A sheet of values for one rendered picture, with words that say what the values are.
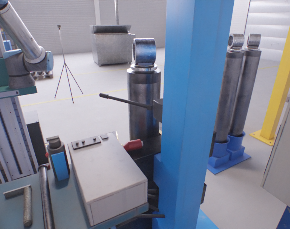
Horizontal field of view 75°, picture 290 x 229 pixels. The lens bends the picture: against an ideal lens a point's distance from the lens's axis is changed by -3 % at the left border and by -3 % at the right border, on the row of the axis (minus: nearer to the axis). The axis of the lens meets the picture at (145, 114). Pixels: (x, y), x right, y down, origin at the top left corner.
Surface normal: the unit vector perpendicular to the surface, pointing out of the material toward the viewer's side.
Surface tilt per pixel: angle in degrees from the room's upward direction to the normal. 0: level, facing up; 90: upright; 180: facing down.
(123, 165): 0
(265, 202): 0
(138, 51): 82
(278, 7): 90
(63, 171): 90
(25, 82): 70
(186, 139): 90
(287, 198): 90
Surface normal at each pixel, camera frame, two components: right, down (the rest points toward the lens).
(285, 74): -0.88, 0.20
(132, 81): -0.65, 0.32
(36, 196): 0.00, -0.91
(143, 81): 0.00, 0.42
